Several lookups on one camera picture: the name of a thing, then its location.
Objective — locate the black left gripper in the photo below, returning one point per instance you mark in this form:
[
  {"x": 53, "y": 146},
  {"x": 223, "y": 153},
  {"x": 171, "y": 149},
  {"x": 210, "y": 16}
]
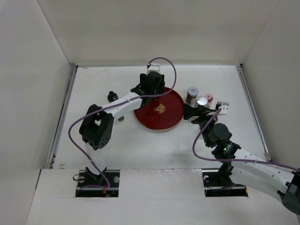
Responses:
[{"x": 159, "y": 90}]

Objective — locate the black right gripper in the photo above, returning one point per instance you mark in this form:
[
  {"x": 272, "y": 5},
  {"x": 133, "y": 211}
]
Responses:
[{"x": 189, "y": 111}]

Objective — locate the white-lid dark sauce jar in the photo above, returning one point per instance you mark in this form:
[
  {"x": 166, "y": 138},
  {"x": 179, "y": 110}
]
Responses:
[{"x": 192, "y": 94}]

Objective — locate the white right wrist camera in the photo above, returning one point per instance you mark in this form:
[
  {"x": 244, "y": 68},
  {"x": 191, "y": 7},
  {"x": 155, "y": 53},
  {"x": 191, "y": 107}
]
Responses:
[{"x": 222, "y": 108}]

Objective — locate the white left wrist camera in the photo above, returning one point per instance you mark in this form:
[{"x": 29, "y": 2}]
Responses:
[{"x": 153, "y": 67}]

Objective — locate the small black-lid spice jar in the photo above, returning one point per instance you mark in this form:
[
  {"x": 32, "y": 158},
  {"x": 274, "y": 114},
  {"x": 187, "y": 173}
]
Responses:
[{"x": 121, "y": 119}]

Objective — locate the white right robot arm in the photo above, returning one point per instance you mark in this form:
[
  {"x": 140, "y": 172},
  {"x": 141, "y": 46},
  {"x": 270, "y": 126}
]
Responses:
[{"x": 280, "y": 181}]

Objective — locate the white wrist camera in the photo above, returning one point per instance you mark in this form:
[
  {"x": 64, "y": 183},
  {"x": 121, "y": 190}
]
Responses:
[
  {"x": 222, "y": 108},
  {"x": 153, "y": 67}
]

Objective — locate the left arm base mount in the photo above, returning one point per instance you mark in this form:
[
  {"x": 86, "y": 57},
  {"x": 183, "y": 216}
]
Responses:
[{"x": 90, "y": 184}]

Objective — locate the round red lacquer tray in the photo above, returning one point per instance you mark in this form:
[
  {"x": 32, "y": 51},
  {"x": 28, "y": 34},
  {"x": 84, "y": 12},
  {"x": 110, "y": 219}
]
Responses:
[{"x": 163, "y": 113}]

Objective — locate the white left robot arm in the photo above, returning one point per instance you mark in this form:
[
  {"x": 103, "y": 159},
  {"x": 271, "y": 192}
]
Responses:
[{"x": 96, "y": 130}]

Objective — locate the black-cap white powder bottle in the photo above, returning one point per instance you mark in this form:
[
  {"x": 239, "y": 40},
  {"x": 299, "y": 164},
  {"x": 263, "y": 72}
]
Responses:
[{"x": 112, "y": 96}]

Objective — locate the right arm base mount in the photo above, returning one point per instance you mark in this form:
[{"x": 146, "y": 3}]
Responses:
[{"x": 217, "y": 185}]

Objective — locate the pink-lid jar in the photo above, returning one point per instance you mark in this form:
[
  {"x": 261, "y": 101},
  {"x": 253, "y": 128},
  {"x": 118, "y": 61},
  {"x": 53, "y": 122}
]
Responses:
[{"x": 209, "y": 98}]

